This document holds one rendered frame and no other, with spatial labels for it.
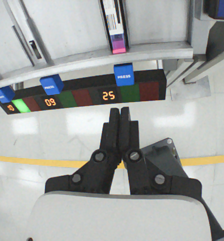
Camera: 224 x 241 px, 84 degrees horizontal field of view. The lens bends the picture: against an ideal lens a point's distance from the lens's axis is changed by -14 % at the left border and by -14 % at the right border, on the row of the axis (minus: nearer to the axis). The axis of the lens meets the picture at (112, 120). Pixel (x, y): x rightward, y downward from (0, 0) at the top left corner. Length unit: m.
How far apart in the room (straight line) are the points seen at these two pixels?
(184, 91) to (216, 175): 0.59
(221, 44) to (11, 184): 1.62
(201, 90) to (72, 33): 0.86
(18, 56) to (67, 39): 0.08
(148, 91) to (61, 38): 0.14
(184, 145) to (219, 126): 0.26
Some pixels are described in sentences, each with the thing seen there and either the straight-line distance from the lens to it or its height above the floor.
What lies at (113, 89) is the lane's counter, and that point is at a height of 0.66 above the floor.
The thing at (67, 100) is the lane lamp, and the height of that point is 0.66.
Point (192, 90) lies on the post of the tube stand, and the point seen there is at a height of 0.01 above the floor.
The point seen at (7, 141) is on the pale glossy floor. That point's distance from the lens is 1.44.
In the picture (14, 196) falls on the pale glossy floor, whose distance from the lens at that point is 1.64.
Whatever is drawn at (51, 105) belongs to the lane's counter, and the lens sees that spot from 0.29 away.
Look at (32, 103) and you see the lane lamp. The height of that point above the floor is 0.66.
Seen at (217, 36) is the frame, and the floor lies 0.69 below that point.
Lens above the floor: 0.89
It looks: 78 degrees down
